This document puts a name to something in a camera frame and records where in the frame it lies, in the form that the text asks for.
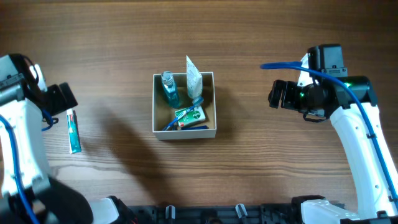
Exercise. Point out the blue mouthwash bottle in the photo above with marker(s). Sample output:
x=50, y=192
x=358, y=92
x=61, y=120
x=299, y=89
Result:
x=170, y=89

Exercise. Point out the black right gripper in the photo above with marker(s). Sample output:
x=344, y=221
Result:
x=288, y=94

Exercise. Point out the teal small toothpaste tube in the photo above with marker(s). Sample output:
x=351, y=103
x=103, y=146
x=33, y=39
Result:
x=73, y=134

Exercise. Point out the white toothpaste tube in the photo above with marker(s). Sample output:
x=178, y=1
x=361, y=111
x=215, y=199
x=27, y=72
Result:
x=194, y=80

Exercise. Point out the green soap box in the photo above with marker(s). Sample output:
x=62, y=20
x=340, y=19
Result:
x=193, y=117

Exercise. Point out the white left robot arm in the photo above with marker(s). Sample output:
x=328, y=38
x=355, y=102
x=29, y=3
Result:
x=30, y=194

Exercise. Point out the blue disposable razor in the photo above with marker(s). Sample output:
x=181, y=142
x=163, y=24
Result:
x=196, y=127

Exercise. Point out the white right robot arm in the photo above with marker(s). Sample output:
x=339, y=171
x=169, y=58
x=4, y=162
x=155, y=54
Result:
x=350, y=104

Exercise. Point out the white cardboard box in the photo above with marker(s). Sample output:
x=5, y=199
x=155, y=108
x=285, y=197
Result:
x=163, y=114

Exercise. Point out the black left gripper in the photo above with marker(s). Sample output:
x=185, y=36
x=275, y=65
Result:
x=64, y=95

